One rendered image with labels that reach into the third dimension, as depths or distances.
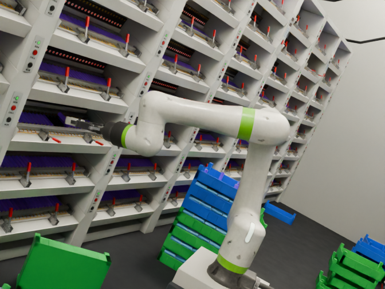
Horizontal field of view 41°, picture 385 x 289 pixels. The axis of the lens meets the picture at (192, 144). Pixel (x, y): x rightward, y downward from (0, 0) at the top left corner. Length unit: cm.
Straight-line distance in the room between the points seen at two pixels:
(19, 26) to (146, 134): 54
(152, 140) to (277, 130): 44
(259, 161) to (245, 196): 15
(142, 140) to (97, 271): 56
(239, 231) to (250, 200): 18
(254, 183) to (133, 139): 51
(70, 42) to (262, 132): 73
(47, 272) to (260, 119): 97
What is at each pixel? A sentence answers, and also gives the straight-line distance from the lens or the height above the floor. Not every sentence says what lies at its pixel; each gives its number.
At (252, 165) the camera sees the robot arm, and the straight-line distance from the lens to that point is 202.
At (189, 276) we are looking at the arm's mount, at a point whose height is 33.
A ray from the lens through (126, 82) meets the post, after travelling 231.
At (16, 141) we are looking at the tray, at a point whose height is 54.
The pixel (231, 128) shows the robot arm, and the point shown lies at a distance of 181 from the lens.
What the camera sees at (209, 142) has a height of 58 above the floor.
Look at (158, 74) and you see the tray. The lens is 239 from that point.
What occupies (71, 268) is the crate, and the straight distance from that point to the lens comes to 207.
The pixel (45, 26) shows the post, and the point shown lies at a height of 94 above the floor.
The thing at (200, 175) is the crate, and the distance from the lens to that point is 266.
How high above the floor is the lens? 105
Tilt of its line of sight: 9 degrees down
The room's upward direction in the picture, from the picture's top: 24 degrees clockwise
